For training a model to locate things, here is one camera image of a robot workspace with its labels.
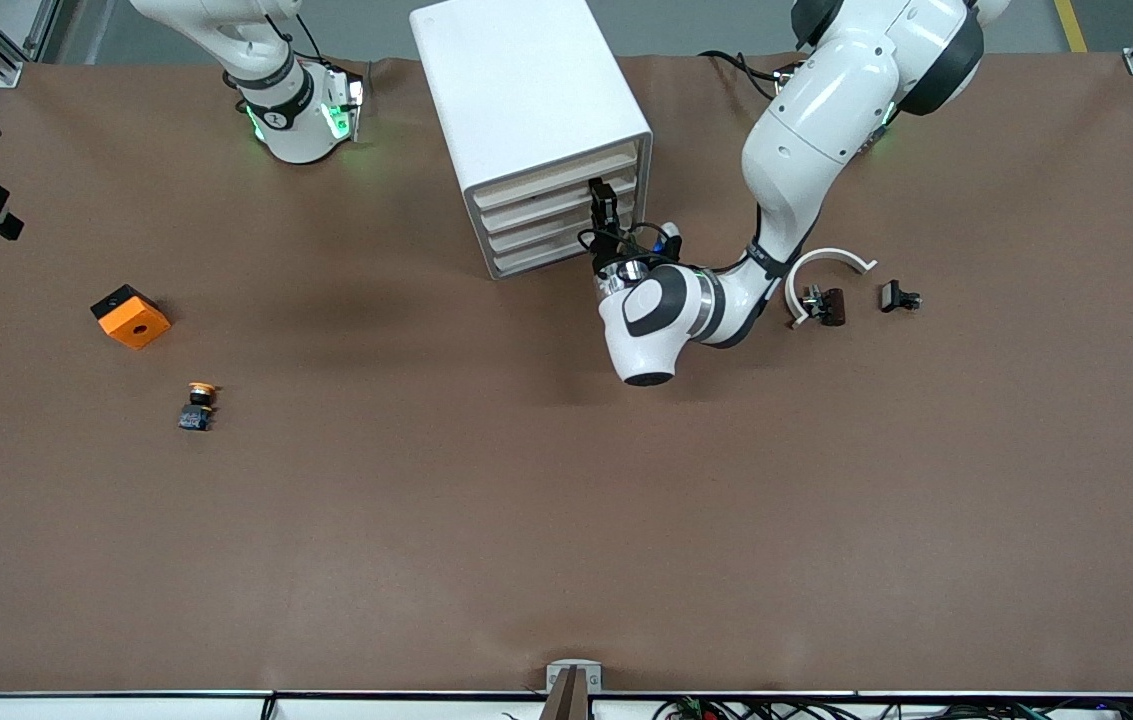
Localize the black cable bundle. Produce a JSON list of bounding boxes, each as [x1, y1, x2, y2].
[[651, 697, 1133, 720]]

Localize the orange black button box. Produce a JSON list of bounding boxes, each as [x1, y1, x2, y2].
[[90, 284, 172, 351]]

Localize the white curved plastic part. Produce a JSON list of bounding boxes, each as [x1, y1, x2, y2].
[[784, 247, 879, 331]]

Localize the white table edge rail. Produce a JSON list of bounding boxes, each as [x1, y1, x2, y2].
[[0, 690, 1133, 720]]

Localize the black base cable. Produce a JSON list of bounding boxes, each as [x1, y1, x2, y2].
[[699, 48, 797, 106]]

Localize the brown table cover sheet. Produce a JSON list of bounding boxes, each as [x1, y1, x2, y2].
[[0, 52, 1133, 695]]

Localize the grey metal camera bracket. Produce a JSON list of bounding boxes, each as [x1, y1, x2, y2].
[[545, 660, 603, 720]]

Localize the yellow capped push button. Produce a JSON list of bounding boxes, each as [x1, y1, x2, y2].
[[178, 381, 222, 433]]

